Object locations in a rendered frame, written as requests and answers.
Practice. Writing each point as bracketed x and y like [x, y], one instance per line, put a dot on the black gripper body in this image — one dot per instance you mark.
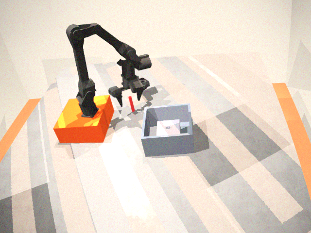
[116, 92]

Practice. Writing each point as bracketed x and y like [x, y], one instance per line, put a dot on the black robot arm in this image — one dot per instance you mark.
[86, 86]

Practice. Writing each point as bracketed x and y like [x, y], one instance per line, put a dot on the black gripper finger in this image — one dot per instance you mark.
[139, 94]
[120, 99]

